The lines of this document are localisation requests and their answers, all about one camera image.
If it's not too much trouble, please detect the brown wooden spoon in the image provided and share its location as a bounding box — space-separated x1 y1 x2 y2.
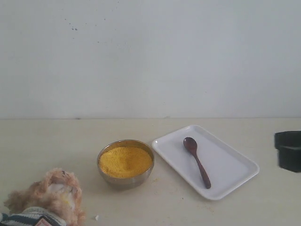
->
183 137 211 189

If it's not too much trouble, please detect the tan teddy bear striped sweater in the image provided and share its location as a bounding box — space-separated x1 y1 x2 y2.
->
0 168 86 226

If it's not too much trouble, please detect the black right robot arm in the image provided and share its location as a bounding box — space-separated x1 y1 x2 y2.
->
274 130 301 173

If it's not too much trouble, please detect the steel bowl of yellow millet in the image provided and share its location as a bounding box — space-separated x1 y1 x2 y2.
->
96 139 155 190

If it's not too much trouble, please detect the white plastic tray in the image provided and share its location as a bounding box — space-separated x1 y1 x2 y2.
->
152 125 260 201

